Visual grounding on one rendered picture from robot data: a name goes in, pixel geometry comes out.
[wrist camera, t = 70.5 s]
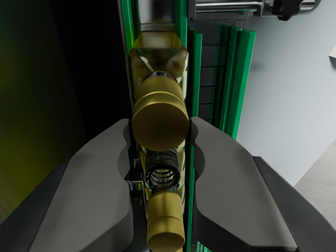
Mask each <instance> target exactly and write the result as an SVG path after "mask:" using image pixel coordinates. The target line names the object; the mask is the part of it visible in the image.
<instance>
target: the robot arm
mask: <svg viewBox="0 0 336 252"><path fill-rule="evenodd" d="M131 121H132V120H131V119H127V118H124V119H121V120H119V121H118V122H116V123H115V124H114V125H112V126H111V127H109V128H108V129H106V130H105V131H103V132H102V133H100V134H99V135H97V136H96V137H94V138H93V139H91V140H90V141H89V142H88V143H86V144H85V145H84V146H83V147H82V148H81V149H80V150H79V151H78V152H76V153H75V154H74V155H73V157H72V158H71V159H70V160H69V161H68V162H67V163H59V164H58V165H57V166H56V167H55V168H54V169H53V170H52V171H51V172H50V173H49V174H48V175H47V176H46V177H45V178H44V180H43V181H42V182H41V183H40V184H39V185H38V186H37V187H36V188H35V189H34V190H33V191H32V192H31V193H30V194H29V195H28V196H27V197H26V198H25V199H24V200H23V201H22V202H21V203H20V204H19V205H18V206H17V207H16V208H15V209H14V211H13V212H12V213H11V214H10V215H9V216H8V217H7V218H6V219H5V220H4V221H3V222H2V223H1V224H0V252H122V251H123V250H124V249H126V248H127V247H128V246H129V245H130V243H131V242H132V240H133V236H134V228H133V210H132V204H131V197H130V190H129V185H128V183H127V182H126V181H125V180H124V178H125V176H126V175H127V173H128V172H129V170H130V162H129V155H128V149H129V148H130V147H131V145H132V144H134V136H133V133H132V123H131ZM188 143H191V145H192V146H193V147H194V156H193V167H194V169H195V170H196V171H197V173H198V174H199V178H198V179H197V181H196V183H195V192H194V203H193V231H194V236H195V238H196V239H197V240H198V242H200V243H201V244H202V245H204V246H205V247H206V248H208V249H209V250H210V251H212V252H336V230H335V228H334V227H333V226H332V225H331V224H330V223H329V222H328V220H327V219H326V218H325V217H324V216H323V215H322V214H321V213H320V212H319V211H318V210H317V209H316V208H315V207H314V206H313V205H312V204H311V203H310V202H309V201H308V200H306V199H305V198H304V197H303V196H302V195H301V194H300V193H299V192H298V191H297V190H296V189H295V188H294V187H293V186H292V185H290V184H289V183H288V182H287V181H286V180H285V179H284V178H283V177H282V176H281V175H280V174H279V173H278V172H277V171H276V170H274V169H273V168H272V167H271V166H270V165H269V164H268V163H267V162H266V161H265V160H264V159H263V158H262V157H261V156H253V155H252V154H251V153H250V152H248V151H247V150H246V149H245V148H244V147H243V146H242V145H241V144H240V143H238V142H237V141H236V140H235V139H233V138H232V137H231V136H229V135H228V134H226V133H224V132H223V131H221V130H219V129H218V128H216V127H214V126H213V125H211V124H209V123H208V122H206V121H204V120H203V119H201V118H199V117H197V116H194V117H189V131H188Z"/></svg>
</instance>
